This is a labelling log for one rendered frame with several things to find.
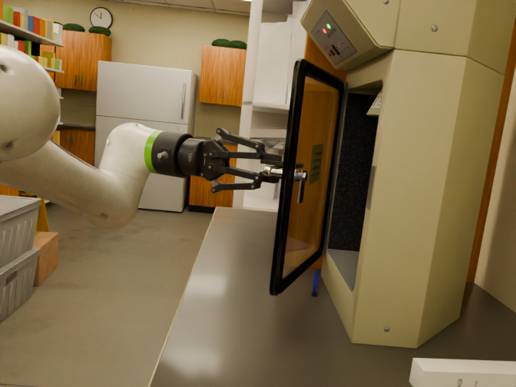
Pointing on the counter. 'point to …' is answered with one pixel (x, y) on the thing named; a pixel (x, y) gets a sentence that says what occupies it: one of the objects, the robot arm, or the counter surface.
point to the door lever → (272, 170)
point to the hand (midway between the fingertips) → (279, 169)
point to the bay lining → (353, 173)
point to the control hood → (357, 26)
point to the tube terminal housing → (425, 168)
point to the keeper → (370, 186)
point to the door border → (290, 170)
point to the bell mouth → (375, 106)
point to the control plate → (333, 36)
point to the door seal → (294, 171)
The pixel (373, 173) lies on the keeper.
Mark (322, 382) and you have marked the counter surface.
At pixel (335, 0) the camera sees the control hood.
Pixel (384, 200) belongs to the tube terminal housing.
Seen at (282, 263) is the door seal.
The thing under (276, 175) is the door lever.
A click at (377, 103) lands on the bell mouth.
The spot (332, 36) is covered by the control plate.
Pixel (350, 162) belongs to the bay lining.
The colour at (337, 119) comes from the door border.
